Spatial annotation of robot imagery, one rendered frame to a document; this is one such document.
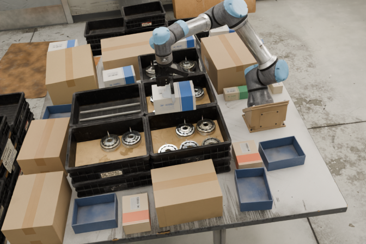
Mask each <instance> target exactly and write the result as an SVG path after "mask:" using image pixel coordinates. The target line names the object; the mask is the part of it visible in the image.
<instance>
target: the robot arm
mask: <svg viewBox="0 0 366 244"><path fill-rule="evenodd" d="M247 13H248V8H247V4H246V2H245V1H244V0H224V1H223V2H220V3H218V4H217V5H215V6H213V7H212V8H210V9H209V10H207V11H206V12H204V13H202V14H200V15H198V17H197V18H195V19H192V20H189V21H187V22H185V21H183V20H179V21H176V22H174V23H173V24H172V25H170V26H169V27H167V28H166V27H159V28H156V29H154V30H153V32H152V36H151V37H150V39H149V44H150V46H151V48H152V49H154V50H155V56H156V60H154V69H155V76H156V84H157V87H160V86H162V87H163V86H165V85H167V86H166V91H165V92H164V93H162V97H164V98H169V99H172V103H173V104H174V102H175V93H174V84H173V83H174V78H173V73H174V74H177V75H180V76H184V77H187V76H188V75H189V71H188V69H187V68H184V67H182V66H179V65H176V64H173V56H172V45H174V44H175V43H176V42H178V41H180V40H182V39H185V38H188V37H189V36H192V35H194V34H197V33H199V32H202V31H204V32H207V31H209V30H212V29H215V28H219V27H222V26H225V25H227V26H228V27H229V29H233V30H234V31H235V32H236V33H237V35H238V36H239V38H240V39H241V40H242V42H243V43H244V45H245V46H246V47H247V49H248V50H249V52H250V53H251V54H252V56H253V57H254V59H255V60H256V61H257V63H258V64H256V65H252V66H250V67H248V68H246V69H245V79H246V85H247V91H248V100H247V108H248V107H252V106H253V105H255V106H259V105H264V104H268V103H274V102H273V98H272V96H271V95H270V93H269V90H268V87H267V86H268V85H270V84H275V83H280V82H282V81H285V80H286V79H287V78H288V74H289V68H288V65H287V63H286V61H285V60H282V59H280V60H279V59H278V58H277V56H276V55H272V54H271V53H270V51H269V50H268V49H267V47H266V46H265V44H264V43H263V41H262V40H261V38H260V37H259V36H258V34H257V33H256V31H255V30H254V28H253V27H252V25H251V24H250V23H249V21H248V14H247ZM169 83H170V85H168V84H169Z"/></svg>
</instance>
